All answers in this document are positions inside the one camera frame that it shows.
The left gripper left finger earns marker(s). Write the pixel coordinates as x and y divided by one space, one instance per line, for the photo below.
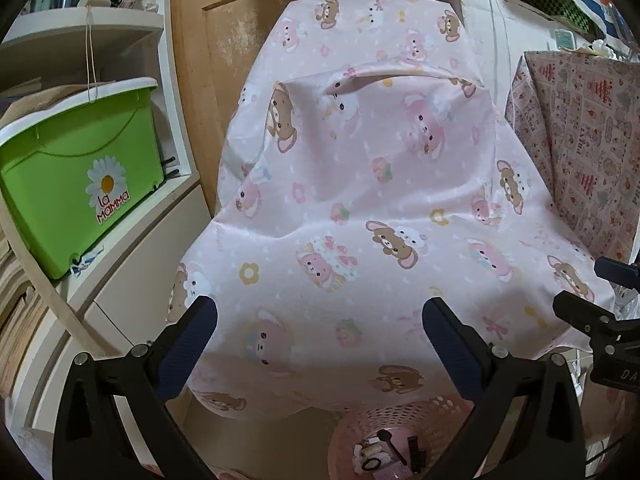
165 365

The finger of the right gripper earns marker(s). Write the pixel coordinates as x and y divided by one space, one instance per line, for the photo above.
618 273
586 317

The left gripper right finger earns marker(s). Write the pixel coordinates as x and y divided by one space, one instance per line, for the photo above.
469 361

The black plastic spoon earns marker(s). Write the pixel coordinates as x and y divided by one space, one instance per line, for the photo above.
389 437

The beige thread spool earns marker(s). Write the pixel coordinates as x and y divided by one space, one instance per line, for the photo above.
373 458

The strawberry print patchwork blanket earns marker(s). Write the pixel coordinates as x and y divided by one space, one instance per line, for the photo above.
577 115

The green plastic storage box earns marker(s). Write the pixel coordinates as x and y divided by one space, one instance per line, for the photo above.
70 172

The pink bear print sheet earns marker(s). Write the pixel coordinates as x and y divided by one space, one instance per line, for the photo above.
372 172

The white shelf unit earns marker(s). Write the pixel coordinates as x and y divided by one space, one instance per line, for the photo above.
115 295

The wooden door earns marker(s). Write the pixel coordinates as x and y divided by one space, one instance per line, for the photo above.
215 44

